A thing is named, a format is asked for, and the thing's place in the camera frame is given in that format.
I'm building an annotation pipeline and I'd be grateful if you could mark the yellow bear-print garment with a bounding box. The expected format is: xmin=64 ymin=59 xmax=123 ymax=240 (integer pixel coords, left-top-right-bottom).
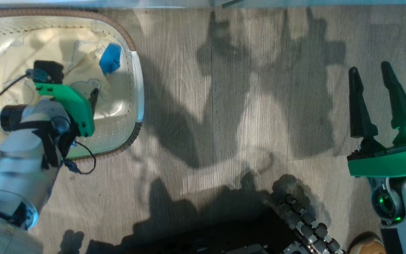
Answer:
xmin=0 ymin=28 xmax=124 ymax=122

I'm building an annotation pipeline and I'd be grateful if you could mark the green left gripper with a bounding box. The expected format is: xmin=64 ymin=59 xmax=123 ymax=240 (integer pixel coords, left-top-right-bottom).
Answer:
xmin=35 ymin=83 xmax=100 ymax=138

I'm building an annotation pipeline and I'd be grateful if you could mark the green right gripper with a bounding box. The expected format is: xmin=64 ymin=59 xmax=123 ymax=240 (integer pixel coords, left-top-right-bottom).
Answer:
xmin=347 ymin=61 xmax=406 ymax=178

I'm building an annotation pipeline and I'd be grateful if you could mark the thin black looped cable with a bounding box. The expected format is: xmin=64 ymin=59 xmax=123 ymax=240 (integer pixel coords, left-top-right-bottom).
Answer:
xmin=64 ymin=141 xmax=96 ymax=175

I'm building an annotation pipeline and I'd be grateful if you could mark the cream laundry basket brown rim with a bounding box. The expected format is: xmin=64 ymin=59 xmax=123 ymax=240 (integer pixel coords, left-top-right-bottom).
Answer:
xmin=0 ymin=9 xmax=144 ymax=164

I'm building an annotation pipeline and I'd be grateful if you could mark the thin black camera cable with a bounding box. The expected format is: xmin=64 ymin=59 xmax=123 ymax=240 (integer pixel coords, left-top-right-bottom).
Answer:
xmin=0 ymin=72 xmax=31 ymax=117

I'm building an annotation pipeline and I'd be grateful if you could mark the tan rounded object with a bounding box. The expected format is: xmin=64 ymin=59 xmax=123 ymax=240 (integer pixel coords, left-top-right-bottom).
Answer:
xmin=347 ymin=231 xmax=387 ymax=254

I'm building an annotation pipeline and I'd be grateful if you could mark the blue garment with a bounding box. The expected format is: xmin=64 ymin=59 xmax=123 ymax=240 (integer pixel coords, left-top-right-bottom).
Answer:
xmin=0 ymin=43 xmax=122 ymax=76

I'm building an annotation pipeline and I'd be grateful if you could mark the black grey cable chain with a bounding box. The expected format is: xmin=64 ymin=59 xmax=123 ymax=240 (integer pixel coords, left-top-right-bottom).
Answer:
xmin=281 ymin=193 xmax=344 ymax=254

